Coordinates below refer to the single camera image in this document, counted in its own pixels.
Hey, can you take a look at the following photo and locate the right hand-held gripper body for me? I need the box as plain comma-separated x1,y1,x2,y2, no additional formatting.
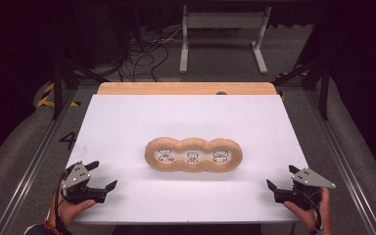
273,166,337,211

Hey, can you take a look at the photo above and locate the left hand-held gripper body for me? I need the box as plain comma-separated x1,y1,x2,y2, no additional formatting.
61,162,108,206

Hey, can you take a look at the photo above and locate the person's left hand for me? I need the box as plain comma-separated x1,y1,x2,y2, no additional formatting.
48,192,98,227

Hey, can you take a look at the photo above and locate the person's right hand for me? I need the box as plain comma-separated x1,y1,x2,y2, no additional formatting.
282,187,333,233

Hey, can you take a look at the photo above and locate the black metal stand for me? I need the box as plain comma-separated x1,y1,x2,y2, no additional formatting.
51,58,110,120
271,58,333,121

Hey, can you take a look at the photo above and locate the white board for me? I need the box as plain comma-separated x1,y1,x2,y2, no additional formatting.
62,94,309,225

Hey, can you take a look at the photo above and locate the wooden table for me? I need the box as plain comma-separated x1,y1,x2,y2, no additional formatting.
96,81,278,96

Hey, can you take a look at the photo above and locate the white metal stand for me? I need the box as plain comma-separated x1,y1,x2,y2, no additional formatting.
178,5,272,75

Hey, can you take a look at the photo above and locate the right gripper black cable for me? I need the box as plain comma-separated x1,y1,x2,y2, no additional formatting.
297,190,323,232

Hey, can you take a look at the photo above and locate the metal floor rail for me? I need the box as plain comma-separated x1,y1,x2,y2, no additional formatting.
304,88,376,235
0,88,76,235

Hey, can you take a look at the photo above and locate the red bracelet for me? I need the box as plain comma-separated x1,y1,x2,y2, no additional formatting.
43,219,61,235

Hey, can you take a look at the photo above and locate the bundle of floor cables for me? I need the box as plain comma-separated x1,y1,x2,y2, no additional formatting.
117,26,184,83

